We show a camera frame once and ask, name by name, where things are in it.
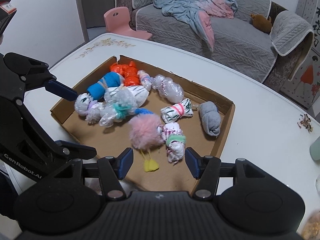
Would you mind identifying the clear bag purple bundle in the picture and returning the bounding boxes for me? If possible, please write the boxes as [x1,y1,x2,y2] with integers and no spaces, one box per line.
[74,93,105,125]

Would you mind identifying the blue sock roll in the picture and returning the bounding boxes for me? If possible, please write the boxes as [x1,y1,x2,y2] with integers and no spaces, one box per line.
[87,72,124,100]

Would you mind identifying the pink fluffy chick toy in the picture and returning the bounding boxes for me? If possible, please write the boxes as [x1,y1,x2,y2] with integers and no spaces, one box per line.
[129,113,164,172]

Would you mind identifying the white purple bundle green band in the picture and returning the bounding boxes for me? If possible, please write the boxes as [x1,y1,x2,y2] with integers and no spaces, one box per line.
[162,122,186,165]

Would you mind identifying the grey sock roll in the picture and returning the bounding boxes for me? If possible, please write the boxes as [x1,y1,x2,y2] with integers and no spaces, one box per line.
[199,101,221,137]

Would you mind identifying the white bundle teal band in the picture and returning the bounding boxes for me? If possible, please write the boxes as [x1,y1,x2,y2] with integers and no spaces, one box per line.
[99,87,153,128]

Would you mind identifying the white bundle pink band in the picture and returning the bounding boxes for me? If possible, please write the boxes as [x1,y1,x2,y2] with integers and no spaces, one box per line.
[161,98,193,124]

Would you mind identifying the orange plastic bundle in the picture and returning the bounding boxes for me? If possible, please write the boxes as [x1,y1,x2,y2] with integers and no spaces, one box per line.
[110,63,129,77]
[124,61,140,87]

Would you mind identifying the clear bag white bundle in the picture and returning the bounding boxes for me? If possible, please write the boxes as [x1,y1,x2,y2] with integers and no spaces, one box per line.
[151,75,184,103]

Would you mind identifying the large white knit sock roll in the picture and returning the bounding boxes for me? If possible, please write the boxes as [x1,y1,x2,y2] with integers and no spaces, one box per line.
[103,85,149,107]

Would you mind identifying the clear bag pastel yarn bundle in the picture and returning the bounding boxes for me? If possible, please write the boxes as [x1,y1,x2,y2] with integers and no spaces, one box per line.
[137,70,152,92]

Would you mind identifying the shallow cardboard box tray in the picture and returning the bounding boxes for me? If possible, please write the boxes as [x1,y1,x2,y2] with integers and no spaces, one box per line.
[51,56,235,192]

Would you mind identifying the pink plastic chair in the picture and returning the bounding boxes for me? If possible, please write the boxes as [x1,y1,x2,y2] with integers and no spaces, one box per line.
[104,7,152,40]

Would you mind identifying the pale green cup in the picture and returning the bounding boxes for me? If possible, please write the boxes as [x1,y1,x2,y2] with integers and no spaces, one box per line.
[309,137,320,161]

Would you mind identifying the decorated white cabinet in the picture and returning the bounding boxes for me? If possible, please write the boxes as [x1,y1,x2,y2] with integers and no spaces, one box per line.
[280,0,319,109]

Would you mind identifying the grey quilted sofa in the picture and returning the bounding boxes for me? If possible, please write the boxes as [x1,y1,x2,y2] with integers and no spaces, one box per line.
[114,0,314,90]

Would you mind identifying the brown plush toy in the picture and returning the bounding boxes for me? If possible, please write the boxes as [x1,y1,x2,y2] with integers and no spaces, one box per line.
[251,14,272,34]

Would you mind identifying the blue pink blanket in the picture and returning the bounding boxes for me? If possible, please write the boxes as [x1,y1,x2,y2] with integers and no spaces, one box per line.
[153,0,238,51]

